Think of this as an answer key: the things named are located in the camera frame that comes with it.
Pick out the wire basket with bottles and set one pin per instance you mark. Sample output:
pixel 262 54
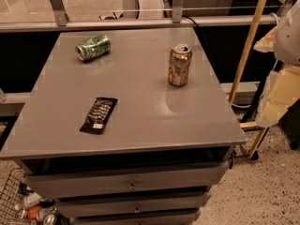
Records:
pixel 20 205

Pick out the green crushed soda can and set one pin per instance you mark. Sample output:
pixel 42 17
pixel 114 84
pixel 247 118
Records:
pixel 93 47

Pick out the grey drawer cabinet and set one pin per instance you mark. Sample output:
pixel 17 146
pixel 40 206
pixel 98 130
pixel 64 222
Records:
pixel 162 149

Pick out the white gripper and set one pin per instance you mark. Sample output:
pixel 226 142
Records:
pixel 289 37

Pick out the metal railing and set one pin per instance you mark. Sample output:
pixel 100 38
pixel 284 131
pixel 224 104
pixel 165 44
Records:
pixel 71 15

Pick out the orange soda can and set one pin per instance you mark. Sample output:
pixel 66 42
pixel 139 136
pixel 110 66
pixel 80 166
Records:
pixel 179 62

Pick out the black rxbar chocolate wrapper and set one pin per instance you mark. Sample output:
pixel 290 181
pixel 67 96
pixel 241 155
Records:
pixel 98 116

